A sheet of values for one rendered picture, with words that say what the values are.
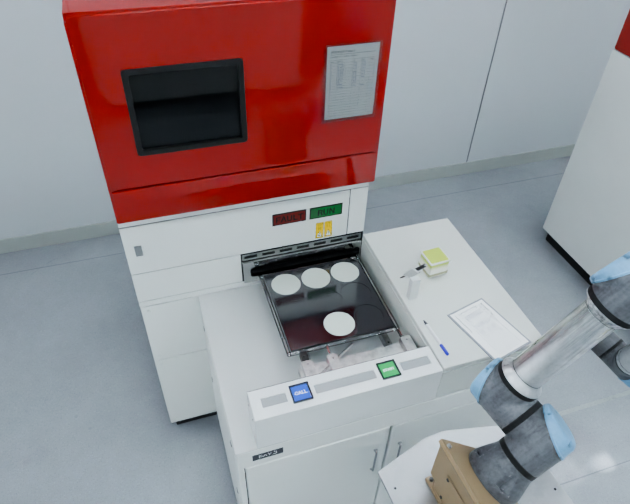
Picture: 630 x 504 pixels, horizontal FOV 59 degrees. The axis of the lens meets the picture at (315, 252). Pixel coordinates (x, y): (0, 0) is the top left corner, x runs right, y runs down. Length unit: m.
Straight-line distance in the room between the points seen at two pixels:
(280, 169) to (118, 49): 0.56
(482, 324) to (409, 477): 0.51
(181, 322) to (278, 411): 0.70
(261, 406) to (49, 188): 2.27
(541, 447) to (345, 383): 0.52
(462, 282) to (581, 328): 0.66
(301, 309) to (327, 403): 0.40
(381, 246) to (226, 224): 0.55
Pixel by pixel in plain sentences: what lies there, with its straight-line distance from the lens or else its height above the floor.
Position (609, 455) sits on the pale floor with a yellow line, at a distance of 2.90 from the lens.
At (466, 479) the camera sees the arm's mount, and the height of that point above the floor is 1.02.
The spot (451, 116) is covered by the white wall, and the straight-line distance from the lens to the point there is 3.91.
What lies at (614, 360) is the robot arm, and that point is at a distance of 1.65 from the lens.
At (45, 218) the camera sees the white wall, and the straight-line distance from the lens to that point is 3.60.
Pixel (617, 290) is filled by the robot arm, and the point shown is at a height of 1.47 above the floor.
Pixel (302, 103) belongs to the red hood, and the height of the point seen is 1.53.
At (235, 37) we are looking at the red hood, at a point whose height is 1.73.
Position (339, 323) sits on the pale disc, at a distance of 1.79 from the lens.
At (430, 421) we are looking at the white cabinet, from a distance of 1.87.
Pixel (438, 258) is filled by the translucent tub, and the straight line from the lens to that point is 1.87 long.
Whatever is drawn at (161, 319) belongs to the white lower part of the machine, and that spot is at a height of 0.74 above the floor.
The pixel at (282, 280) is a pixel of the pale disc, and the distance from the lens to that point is 1.92.
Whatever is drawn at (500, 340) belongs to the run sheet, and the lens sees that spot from 1.76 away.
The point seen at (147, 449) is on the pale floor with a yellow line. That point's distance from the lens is 2.64.
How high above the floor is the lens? 2.25
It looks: 42 degrees down
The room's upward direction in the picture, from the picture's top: 2 degrees clockwise
